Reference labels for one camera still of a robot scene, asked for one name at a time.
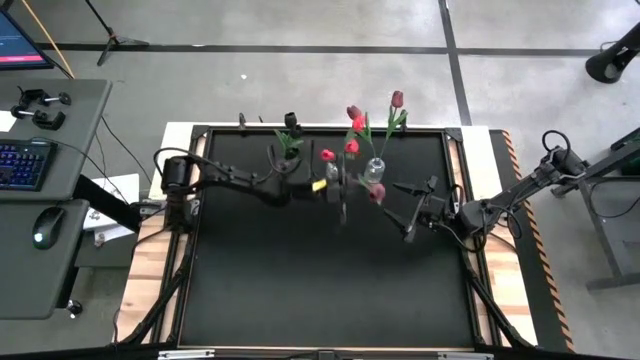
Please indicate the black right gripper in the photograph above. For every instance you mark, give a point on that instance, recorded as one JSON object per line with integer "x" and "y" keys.
{"x": 435, "y": 210}

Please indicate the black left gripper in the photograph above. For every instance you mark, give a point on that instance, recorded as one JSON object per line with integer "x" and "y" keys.
{"x": 335, "y": 191}

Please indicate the dark pink artificial tulip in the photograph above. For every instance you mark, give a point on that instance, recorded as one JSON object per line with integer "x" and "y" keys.
{"x": 377, "y": 192}

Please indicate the green flower stem with leaves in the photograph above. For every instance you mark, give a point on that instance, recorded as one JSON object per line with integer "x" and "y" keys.
{"x": 358, "y": 124}

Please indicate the green artificial flower stem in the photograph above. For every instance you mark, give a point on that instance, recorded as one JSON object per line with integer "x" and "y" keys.
{"x": 397, "y": 99}

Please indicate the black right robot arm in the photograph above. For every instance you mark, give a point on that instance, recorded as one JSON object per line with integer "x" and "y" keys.
{"x": 505, "y": 202}

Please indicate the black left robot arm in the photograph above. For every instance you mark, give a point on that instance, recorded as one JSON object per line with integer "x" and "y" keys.
{"x": 240, "y": 177}

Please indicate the tall clear glass vase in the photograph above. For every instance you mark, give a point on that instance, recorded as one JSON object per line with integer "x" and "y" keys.
{"x": 374, "y": 172}

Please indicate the yellow tag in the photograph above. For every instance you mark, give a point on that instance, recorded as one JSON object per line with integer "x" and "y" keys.
{"x": 319, "y": 185}

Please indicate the dark red artificial tulip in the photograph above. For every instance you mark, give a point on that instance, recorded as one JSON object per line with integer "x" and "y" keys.
{"x": 353, "y": 112}

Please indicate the artificial tulip with green leaves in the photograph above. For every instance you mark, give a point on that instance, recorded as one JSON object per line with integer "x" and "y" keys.
{"x": 289, "y": 145}

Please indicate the black spring clip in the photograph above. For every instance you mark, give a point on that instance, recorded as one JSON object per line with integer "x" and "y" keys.
{"x": 242, "y": 121}

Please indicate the grey metal stand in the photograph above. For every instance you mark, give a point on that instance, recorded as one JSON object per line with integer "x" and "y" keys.
{"x": 600, "y": 220}

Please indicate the white paper sheets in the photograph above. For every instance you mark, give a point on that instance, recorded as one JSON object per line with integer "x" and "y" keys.
{"x": 125, "y": 187}

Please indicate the black tripod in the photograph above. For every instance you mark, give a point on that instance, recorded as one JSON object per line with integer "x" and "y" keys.
{"x": 116, "y": 40}

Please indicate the grey desk surface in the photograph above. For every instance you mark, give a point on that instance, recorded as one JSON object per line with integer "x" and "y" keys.
{"x": 75, "y": 150}
{"x": 20, "y": 280}

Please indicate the black computer mouse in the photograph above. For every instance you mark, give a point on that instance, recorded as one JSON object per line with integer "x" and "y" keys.
{"x": 48, "y": 227}

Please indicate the black screw clamp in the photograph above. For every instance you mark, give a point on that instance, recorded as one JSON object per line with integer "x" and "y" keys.
{"x": 35, "y": 96}
{"x": 45, "y": 121}

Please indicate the backlit black keyboard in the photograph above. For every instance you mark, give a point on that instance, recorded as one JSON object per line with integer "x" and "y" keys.
{"x": 22, "y": 165}

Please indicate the yellow stick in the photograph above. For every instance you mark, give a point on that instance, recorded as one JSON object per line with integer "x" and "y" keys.
{"x": 47, "y": 37}

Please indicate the white paper note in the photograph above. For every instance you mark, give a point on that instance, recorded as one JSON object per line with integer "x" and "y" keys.
{"x": 6, "y": 121}

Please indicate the desk monitor with red bar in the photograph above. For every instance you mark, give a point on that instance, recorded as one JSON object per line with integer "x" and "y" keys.
{"x": 17, "y": 42}

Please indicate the black table edge camera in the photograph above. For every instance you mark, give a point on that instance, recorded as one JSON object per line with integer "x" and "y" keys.
{"x": 290, "y": 120}

